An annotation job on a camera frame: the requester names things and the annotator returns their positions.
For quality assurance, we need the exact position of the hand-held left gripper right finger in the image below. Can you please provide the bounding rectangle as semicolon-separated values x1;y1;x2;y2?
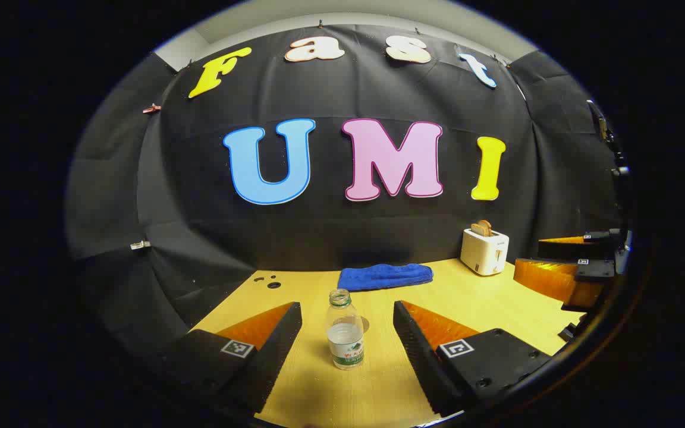
393;300;551;417

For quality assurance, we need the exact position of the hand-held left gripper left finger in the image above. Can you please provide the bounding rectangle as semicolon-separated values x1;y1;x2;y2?
158;302;303;415

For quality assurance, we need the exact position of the clear plastic water bottle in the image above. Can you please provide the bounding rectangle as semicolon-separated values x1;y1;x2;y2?
326;289;366;370

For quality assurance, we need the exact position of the white toaster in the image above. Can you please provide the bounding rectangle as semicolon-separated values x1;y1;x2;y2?
460;228;510;276

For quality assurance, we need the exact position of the blue folded towel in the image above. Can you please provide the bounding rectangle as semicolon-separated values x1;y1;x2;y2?
338;263;434;292

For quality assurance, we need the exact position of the black metal stand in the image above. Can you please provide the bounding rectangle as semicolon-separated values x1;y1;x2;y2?
586;100;631;179

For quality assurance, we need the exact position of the black backdrop cloth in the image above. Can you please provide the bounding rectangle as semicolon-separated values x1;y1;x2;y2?
64;24;623;357

